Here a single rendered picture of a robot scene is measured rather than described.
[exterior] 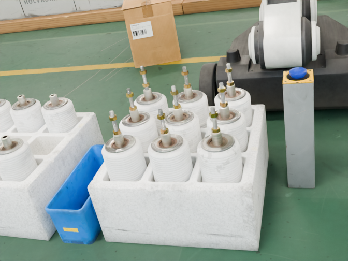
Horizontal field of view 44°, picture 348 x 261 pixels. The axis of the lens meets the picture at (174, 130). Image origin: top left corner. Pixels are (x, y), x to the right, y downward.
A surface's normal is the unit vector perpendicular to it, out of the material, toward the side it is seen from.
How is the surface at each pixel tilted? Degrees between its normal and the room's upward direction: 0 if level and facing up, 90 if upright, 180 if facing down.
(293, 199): 0
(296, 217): 0
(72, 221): 92
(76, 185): 88
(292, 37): 59
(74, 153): 90
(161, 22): 90
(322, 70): 46
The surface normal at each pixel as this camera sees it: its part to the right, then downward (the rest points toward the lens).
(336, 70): -0.30, -0.22
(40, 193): 0.94, 0.00
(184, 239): -0.25, 0.52
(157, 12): 0.02, 0.50
